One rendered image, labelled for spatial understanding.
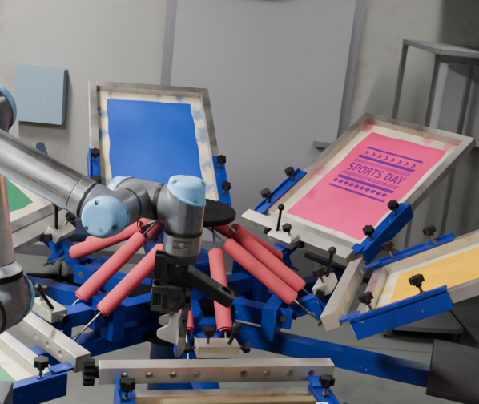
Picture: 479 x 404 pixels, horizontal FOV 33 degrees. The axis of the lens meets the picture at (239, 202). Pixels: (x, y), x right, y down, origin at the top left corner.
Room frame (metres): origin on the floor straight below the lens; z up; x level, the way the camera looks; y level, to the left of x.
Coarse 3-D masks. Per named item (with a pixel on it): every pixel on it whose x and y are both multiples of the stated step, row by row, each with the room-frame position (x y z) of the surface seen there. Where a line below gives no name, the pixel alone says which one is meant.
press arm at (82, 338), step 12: (132, 324) 2.56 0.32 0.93; (144, 324) 2.58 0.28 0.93; (156, 324) 2.59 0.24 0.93; (84, 336) 2.43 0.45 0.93; (96, 336) 2.44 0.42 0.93; (132, 336) 2.52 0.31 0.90; (36, 348) 2.31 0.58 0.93; (84, 348) 2.38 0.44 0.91; (96, 348) 2.42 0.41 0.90; (108, 348) 2.45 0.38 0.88; (120, 348) 2.49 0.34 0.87
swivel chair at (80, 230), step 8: (40, 144) 5.20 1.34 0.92; (80, 224) 5.06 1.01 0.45; (80, 232) 4.90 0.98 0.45; (40, 240) 4.80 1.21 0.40; (72, 240) 4.86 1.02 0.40; (80, 240) 4.88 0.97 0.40; (64, 264) 5.03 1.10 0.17; (64, 272) 5.03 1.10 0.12; (56, 280) 4.96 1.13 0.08; (64, 280) 5.02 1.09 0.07; (72, 280) 4.99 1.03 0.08
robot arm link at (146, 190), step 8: (120, 176) 1.57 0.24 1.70; (128, 176) 1.57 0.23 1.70; (112, 184) 1.55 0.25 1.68; (120, 184) 1.55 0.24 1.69; (128, 184) 1.52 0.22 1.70; (136, 184) 1.53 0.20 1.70; (144, 184) 1.54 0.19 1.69; (152, 184) 1.54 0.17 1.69; (160, 184) 1.55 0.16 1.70; (136, 192) 1.49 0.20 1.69; (144, 192) 1.52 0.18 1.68; (152, 192) 1.53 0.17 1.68; (144, 200) 1.50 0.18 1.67; (152, 200) 1.52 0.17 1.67; (144, 208) 1.50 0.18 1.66; (152, 208) 1.52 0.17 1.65; (144, 216) 1.53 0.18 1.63; (152, 216) 1.53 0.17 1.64
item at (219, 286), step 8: (192, 272) 1.52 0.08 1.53; (200, 272) 1.55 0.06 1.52; (184, 280) 1.51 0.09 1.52; (192, 280) 1.51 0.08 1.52; (200, 280) 1.51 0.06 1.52; (208, 280) 1.53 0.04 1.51; (200, 288) 1.51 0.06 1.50; (208, 288) 1.51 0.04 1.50; (216, 288) 1.52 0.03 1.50; (224, 288) 1.53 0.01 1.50; (208, 296) 1.51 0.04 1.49; (216, 296) 1.52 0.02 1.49; (224, 296) 1.52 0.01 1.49; (232, 296) 1.53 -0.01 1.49; (224, 304) 1.52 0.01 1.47
